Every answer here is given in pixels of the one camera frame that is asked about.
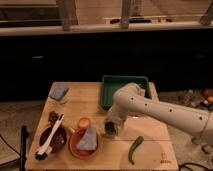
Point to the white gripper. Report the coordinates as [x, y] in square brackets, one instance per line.
[118, 120]

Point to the green translucent cup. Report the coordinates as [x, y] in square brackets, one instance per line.
[112, 135]

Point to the metal cup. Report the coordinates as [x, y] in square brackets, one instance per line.
[110, 128]

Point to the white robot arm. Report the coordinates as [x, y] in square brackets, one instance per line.
[196, 122]

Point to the green plastic tray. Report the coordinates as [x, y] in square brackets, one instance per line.
[111, 83]

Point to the brown block in tray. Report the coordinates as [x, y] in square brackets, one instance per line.
[142, 92]

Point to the green chili pepper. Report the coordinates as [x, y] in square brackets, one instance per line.
[133, 147]

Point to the orange cup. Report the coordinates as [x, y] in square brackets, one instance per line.
[84, 122]

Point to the grey blue cloth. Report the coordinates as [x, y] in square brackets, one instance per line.
[89, 140]

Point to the orange plate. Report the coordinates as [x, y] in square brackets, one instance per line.
[80, 154]

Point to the dark brown bowl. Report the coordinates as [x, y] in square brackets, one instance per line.
[58, 140]

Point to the brown dried food piece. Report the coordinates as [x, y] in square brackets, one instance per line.
[53, 116]

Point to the blue sponge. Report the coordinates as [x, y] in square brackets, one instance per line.
[58, 93]

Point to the black stand post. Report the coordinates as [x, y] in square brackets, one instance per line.
[24, 136]

